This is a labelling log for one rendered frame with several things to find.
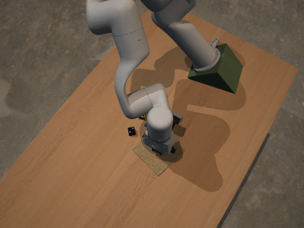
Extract black die with white pips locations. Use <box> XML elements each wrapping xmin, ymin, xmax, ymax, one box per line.
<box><xmin>128</xmin><ymin>127</ymin><xmax>135</xmax><ymax>136</ymax></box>

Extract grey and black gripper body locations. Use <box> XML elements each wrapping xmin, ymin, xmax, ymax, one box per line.
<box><xmin>143</xmin><ymin>129</ymin><xmax>174</xmax><ymax>155</ymax></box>

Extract tan textured mat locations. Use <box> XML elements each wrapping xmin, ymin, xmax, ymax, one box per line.
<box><xmin>132</xmin><ymin>140</ymin><xmax>185</xmax><ymax>176</ymax></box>

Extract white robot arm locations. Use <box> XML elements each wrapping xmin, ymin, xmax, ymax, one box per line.
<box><xmin>86</xmin><ymin>0</ymin><xmax>220</xmax><ymax>144</ymax></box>

